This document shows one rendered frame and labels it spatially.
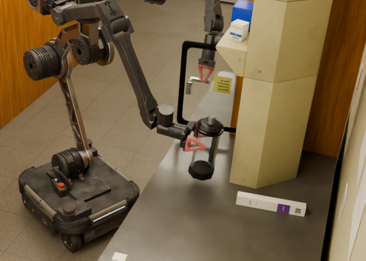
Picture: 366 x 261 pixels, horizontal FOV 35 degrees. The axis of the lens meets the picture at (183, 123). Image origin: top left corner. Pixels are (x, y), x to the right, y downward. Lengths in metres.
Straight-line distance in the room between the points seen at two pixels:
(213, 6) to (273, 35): 0.56
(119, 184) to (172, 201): 1.27
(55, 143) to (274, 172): 2.29
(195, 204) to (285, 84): 0.56
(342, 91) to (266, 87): 0.48
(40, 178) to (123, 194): 0.51
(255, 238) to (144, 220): 0.40
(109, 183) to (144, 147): 0.83
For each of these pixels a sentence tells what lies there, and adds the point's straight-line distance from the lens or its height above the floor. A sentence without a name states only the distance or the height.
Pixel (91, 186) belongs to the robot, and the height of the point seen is 0.26.
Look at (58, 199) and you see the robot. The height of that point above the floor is 0.24.
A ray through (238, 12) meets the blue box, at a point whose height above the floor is 1.58.
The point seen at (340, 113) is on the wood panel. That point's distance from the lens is 2.54.
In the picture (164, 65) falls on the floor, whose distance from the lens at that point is 5.50.
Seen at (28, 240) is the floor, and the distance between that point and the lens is 3.50.
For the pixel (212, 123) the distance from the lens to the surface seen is 2.18.
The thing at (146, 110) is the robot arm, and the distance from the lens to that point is 2.26.
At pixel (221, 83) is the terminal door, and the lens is 2.49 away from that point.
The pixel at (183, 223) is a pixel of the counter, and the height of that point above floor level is 0.94.
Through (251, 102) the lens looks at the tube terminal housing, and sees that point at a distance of 2.16.
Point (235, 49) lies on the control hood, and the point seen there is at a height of 1.51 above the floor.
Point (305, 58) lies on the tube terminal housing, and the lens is 2.15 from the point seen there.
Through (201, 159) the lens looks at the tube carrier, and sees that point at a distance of 2.23.
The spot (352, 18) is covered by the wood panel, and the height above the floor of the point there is 1.57.
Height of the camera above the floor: 2.32
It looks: 30 degrees down
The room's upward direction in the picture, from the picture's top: 5 degrees clockwise
